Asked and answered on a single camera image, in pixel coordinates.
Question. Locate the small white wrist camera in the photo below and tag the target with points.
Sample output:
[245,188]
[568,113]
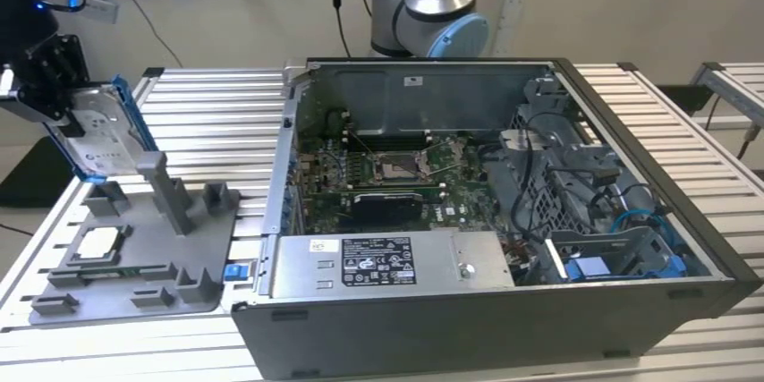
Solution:
[103,8]

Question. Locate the green motherboard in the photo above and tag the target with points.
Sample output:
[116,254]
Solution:
[465,203]

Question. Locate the blue carrier in disk bay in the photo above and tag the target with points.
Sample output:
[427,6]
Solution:
[588,265]

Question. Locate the grey metal disk bay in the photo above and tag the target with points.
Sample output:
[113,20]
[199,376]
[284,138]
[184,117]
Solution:
[632,241]

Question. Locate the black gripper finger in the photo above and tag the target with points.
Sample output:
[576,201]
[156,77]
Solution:
[72,130]

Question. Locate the silver CPU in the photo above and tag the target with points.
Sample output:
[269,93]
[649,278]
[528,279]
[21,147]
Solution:
[103,243]

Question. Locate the hard disk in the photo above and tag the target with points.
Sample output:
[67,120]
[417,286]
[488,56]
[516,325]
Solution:
[107,140]

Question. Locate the black graphics card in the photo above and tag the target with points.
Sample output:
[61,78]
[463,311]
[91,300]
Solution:
[388,209]

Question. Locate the silver power supply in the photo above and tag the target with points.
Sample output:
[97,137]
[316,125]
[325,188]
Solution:
[299,274]

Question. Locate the black box under table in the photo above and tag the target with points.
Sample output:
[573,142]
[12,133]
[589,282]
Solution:
[683,100]

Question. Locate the metal slat side table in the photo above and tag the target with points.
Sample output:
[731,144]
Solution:
[737,87]

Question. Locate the black PC case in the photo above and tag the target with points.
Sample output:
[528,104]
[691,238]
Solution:
[477,333]

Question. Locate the CPU socket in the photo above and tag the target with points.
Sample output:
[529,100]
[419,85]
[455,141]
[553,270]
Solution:
[396,168]

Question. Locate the grey parts rack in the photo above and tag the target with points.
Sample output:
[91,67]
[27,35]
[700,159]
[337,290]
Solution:
[179,261]

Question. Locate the blue case latch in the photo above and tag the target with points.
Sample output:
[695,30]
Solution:
[233,273]

